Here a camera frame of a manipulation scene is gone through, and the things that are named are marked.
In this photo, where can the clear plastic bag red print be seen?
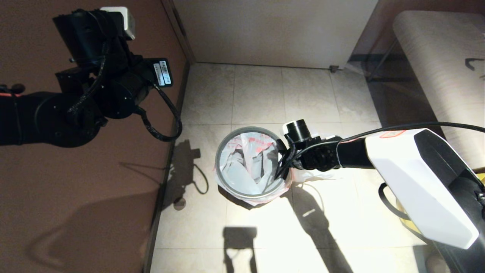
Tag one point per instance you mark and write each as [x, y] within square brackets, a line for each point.
[246, 167]

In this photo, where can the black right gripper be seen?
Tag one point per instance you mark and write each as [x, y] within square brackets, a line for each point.
[307, 148]

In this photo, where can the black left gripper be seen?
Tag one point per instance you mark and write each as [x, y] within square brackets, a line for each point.
[106, 72]

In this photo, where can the small round floor drain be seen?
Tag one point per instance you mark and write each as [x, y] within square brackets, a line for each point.
[180, 203]

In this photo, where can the white cabinet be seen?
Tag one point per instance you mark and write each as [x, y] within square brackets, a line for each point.
[273, 34]

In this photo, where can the white plastic bag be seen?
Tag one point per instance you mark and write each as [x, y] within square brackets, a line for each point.
[310, 174]

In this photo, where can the grey metal furniture frame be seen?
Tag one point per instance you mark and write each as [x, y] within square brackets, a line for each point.
[381, 60]

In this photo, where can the small dark cabinet foot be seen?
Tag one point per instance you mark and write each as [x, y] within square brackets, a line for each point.
[333, 69]

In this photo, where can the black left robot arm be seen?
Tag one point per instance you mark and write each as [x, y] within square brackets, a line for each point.
[38, 117]

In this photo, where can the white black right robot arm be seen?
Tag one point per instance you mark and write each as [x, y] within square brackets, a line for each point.
[416, 178]

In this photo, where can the black round trash bin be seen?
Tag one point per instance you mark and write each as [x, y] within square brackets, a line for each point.
[242, 203]

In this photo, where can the beige wooden table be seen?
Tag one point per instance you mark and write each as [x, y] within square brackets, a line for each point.
[435, 57]

